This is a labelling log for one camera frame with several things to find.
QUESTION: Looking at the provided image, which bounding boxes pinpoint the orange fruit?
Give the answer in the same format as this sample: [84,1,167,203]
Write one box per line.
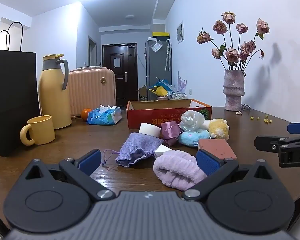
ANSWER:
[80,108,92,120]

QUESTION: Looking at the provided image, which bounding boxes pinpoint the grey interior door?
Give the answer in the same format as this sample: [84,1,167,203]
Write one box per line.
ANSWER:
[88,36,97,67]

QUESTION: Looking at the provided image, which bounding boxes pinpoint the rack with bottles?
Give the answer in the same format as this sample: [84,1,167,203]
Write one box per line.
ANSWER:
[167,91,187,100]

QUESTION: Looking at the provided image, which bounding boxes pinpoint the pink ribbed suitcase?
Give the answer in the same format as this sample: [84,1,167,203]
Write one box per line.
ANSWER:
[68,66,117,117]

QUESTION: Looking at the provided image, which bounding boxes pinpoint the red cardboard box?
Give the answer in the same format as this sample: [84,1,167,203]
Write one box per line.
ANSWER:
[126,99,213,130]

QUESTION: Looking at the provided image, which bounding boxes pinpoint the white wedge sponge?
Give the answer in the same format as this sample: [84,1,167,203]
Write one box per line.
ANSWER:
[154,144,174,158]

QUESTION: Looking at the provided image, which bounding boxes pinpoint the blue tissue pack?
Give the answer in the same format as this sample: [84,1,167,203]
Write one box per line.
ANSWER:
[86,104,122,125]

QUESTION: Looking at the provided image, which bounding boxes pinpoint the yellow mug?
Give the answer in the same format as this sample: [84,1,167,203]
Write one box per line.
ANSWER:
[20,115,56,146]

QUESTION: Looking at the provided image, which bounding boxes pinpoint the yellow and white plush toy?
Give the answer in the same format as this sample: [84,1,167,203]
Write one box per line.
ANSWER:
[202,118,230,141]

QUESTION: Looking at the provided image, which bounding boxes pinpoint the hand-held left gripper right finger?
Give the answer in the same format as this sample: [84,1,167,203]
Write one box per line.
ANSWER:
[182,149,274,201]

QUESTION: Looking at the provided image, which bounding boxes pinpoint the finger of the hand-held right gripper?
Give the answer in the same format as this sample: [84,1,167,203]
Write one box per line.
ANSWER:
[254,136,289,153]
[287,122,300,134]

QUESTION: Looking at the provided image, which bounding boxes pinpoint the iridescent plastic bag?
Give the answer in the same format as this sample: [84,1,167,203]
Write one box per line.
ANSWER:
[179,110,205,132]

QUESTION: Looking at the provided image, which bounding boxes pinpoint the hanging folded umbrellas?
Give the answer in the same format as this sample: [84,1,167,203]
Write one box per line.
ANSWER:
[165,39,172,71]

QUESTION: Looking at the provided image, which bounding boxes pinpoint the clear plastic bag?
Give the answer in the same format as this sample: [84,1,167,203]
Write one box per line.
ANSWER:
[151,41,163,53]

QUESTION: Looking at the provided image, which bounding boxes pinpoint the lilac fuzzy cloth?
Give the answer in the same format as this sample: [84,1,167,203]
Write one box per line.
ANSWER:
[153,149,208,191]

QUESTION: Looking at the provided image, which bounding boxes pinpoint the purple wall decoration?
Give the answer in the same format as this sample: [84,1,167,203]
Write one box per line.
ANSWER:
[177,71,188,93]

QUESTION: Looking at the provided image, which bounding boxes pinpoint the dark brown entrance door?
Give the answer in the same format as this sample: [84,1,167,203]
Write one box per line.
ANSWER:
[102,43,138,100]

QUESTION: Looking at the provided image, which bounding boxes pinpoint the yellow thermos jug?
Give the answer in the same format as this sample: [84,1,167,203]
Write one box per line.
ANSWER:
[37,54,73,130]

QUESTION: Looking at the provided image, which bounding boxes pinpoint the pink textured vase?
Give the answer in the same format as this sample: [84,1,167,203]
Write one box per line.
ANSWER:
[223,69,246,112]

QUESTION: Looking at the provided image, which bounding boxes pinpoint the scattered yellow crumbs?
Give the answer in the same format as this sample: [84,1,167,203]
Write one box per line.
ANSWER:
[250,115,273,124]

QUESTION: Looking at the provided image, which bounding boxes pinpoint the purple linen drawstring bag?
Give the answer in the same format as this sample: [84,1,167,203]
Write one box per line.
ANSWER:
[101,132,165,168]

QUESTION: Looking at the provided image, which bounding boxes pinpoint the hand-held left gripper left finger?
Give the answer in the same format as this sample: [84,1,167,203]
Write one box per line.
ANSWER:
[25,149,116,201]

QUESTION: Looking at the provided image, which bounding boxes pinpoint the grey refrigerator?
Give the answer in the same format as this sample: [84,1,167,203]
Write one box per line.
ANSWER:
[145,37,172,100]

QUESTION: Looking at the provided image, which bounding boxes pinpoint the bunch of dried roses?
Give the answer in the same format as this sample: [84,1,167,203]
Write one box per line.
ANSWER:
[196,11,270,71]

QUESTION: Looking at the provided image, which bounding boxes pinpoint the red-brown sponge block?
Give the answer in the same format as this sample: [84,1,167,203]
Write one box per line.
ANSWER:
[197,139,238,161]

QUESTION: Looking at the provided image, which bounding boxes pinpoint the yellow watering can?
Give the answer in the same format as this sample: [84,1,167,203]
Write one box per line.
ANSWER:
[152,86,169,97]

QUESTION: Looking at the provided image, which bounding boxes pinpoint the brown cardboard carton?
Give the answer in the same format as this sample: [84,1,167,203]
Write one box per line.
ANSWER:
[139,86,149,101]

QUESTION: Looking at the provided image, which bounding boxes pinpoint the black paper bag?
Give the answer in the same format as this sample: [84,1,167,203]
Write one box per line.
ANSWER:
[0,21,42,157]

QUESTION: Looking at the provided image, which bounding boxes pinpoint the blue plastic item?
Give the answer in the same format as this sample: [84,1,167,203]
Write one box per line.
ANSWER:
[150,79,175,93]

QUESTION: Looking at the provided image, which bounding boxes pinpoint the purple satin pouch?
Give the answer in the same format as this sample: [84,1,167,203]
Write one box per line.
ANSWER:
[161,121,182,147]

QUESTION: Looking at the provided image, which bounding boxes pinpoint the light blue plush toy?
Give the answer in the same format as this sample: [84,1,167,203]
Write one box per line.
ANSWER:
[178,129,211,146]

